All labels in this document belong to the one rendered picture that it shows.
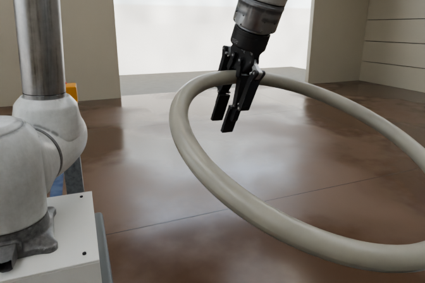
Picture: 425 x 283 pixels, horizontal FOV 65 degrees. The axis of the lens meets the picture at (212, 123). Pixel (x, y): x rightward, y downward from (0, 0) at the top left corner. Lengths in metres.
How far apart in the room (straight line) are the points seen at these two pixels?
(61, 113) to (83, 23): 5.75
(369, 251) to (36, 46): 0.78
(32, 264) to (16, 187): 0.16
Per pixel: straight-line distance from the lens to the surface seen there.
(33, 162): 0.79
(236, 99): 0.71
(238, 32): 0.67
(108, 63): 6.68
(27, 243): 0.84
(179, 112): 0.50
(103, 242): 0.97
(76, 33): 6.63
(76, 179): 1.81
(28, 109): 0.92
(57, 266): 0.79
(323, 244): 0.40
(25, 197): 0.79
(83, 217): 0.93
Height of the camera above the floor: 1.34
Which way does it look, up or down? 16 degrees down
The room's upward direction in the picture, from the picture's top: straight up
